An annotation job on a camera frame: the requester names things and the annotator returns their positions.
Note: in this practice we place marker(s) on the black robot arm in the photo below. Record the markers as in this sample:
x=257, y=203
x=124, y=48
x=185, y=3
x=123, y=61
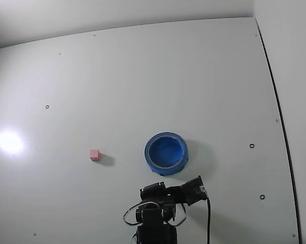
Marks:
x=153, y=225

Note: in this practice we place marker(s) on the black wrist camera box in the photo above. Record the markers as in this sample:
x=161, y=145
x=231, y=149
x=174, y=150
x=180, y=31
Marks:
x=194, y=190

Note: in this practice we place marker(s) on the small orange cube block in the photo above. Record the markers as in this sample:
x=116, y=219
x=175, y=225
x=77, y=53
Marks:
x=94, y=155

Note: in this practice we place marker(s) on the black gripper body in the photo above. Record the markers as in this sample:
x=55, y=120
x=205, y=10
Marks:
x=153, y=190

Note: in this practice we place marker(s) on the blue tape roll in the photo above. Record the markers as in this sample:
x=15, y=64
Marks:
x=165, y=155

